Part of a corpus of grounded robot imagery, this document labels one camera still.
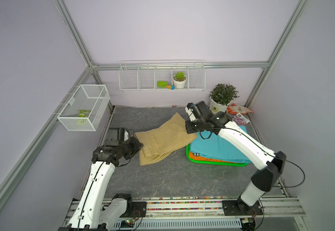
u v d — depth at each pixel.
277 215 0.73
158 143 0.77
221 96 1.02
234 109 1.19
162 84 1.02
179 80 0.91
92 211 0.38
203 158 0.83
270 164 0.43
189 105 0.71
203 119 0.57
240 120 1.12
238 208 0.65
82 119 0.74
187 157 0.83
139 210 0.72
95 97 0.94
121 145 0.66
